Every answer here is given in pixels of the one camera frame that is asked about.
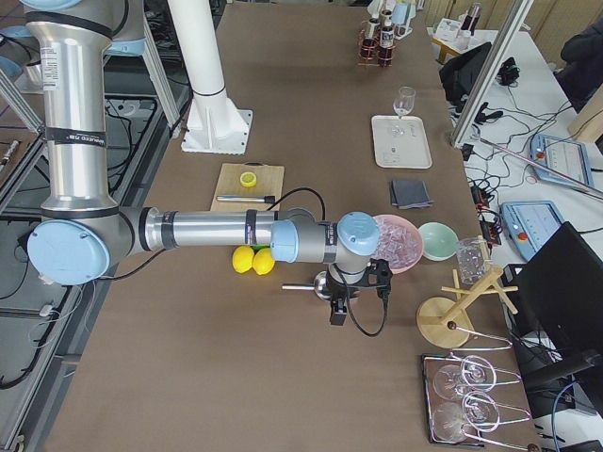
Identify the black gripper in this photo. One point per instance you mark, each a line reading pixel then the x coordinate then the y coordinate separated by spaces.
pixel 337 289

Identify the copper wire bottle basket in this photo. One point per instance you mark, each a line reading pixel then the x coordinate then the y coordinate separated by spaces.
pixel 371 54

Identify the tea bottle moved to tray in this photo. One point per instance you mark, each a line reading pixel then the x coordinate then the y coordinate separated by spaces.
pixel 386 39

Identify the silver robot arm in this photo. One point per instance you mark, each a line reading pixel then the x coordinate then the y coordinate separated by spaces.
pixel 84 232

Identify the tea bottle in basket middle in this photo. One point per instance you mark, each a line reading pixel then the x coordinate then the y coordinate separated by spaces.
pixel 371 29

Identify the metal ice scoop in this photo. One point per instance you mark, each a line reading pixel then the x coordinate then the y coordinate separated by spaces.
pixel 318 287

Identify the pink bowl with ice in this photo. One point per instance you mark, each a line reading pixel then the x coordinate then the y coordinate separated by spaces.
pixel 400 243

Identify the whole lemon lower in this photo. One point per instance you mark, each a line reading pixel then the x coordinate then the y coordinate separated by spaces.
pixel 263 263

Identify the whole lemon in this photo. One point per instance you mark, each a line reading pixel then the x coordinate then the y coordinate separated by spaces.
pixel 263 263
pixel 242 259

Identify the green lime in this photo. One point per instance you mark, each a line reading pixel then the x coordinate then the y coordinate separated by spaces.
pixel 256 246

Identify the wooden cup tree stand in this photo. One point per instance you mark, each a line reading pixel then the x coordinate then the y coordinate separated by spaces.
pixel 445 323

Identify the whole lemon upper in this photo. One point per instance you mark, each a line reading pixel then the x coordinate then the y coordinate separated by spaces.
pixel 242 259

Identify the green bowl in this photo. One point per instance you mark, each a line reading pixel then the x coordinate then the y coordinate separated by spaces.
pixel 439 241

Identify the steel muddler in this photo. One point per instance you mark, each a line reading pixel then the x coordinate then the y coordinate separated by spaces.
pixel 246 199

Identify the grey folded cloth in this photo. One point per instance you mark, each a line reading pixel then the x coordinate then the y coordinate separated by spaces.
pixel 408 194

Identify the bamboo cutting board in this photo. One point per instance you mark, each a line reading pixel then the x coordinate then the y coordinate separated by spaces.
pixel 269 182

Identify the upside-down wine glass upper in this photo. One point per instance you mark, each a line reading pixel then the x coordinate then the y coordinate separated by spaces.
pixel 460 376

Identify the upside-down wine glass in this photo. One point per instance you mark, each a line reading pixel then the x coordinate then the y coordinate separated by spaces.
pixel 470 421
pixel 460 376

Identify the half lemon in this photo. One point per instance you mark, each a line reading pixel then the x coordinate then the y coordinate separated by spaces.
pixel 248 179

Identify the black glass rack tray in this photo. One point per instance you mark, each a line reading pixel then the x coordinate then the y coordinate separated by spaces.
pixel 430 365

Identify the cream rabbit tray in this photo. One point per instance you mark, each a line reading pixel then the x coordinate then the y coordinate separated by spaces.
pixel 400 143

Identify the upside-down wine glass lower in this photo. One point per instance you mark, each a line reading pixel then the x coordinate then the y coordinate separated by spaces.
pixel 470 421

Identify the blue teach pendant near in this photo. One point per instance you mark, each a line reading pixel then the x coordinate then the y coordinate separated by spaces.
pixel 530 224

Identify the blue teach pendant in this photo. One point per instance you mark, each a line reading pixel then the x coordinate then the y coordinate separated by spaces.
pixel 564 155
pixel 530 224

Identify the clear wine glass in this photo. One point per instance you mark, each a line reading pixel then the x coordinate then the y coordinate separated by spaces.
pixel 403 105

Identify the black monitor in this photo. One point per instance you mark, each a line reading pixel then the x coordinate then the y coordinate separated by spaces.
pixel 560 292

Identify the blue teach pendant far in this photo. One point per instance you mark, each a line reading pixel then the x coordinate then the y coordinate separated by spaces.
pixel 564 155

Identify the aluminium frame post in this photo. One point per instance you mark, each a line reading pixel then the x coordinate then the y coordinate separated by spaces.
pixel 516 16

